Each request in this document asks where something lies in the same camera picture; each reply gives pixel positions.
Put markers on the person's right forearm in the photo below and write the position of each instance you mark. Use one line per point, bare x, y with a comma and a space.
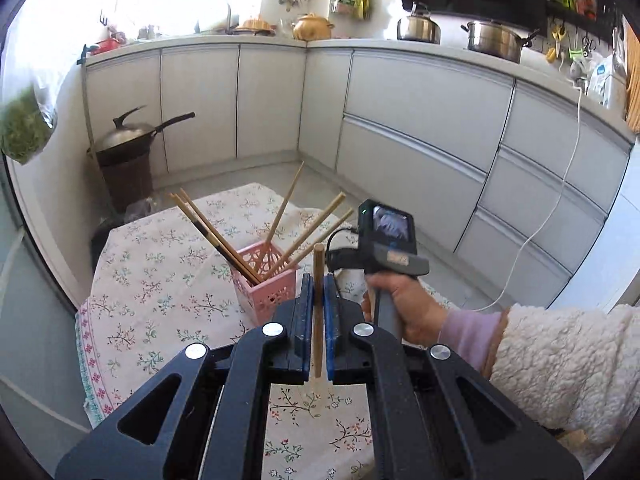
560, 370

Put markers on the group of small jars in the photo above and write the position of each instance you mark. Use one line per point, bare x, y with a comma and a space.
150, 31

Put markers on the red basket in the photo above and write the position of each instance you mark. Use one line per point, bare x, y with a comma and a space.
107, 45

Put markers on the grey plastic bag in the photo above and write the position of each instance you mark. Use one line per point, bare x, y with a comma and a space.
142, 209

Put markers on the floral tablecloth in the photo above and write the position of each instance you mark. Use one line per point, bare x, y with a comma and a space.
165, 280

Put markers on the wooden chopstick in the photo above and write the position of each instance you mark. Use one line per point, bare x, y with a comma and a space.
287, 200
332, 227
190, 215
318, 280
215, 241
192, 203
320, 220

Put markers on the golden clay pot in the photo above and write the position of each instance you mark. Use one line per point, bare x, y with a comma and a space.
312, 27

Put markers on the clear bag of greens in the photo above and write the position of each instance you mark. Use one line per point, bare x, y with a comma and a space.
25, 125

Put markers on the white charger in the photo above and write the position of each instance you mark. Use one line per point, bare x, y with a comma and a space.
578, 72

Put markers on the black wok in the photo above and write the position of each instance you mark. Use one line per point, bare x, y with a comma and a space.
150, 132

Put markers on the sink faucet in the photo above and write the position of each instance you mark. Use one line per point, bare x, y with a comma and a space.
229, 17

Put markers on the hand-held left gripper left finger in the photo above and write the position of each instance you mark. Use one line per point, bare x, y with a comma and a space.
306, 325

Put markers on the steel kettle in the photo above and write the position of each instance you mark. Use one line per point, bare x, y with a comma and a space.
419, 25

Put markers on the orange brown bowl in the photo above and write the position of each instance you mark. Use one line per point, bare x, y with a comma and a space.
255, 27

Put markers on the black corner clamp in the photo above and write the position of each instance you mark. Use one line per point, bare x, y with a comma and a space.
86, 55

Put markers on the pink plastic utensil holder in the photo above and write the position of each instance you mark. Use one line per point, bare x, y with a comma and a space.
270, 300

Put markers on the person's right hand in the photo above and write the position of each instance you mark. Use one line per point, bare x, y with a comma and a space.
420, 310

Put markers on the black pronged rack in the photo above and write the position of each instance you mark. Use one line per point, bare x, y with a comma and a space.
104, 17

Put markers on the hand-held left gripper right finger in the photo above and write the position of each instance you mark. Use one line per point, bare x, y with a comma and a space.
330, 325

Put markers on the white plastic bag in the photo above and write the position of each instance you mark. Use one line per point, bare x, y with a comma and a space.
607, 80

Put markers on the white cabinet with doors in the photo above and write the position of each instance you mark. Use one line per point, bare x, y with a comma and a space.
200, 105

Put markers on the steel pot with lid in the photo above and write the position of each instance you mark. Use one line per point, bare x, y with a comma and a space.
492, 40

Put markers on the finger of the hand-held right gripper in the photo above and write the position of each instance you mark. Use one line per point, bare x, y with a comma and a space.
347, 259

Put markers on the brown bin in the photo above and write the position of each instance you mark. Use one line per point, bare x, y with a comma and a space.
125, 180

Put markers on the white cabinet with drawers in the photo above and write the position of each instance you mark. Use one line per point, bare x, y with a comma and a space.
425, 125

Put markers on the metal wok lid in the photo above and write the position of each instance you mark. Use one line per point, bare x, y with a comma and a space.
122, 135

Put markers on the wall rack with green packets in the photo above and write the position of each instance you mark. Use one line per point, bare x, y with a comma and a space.
352, 5

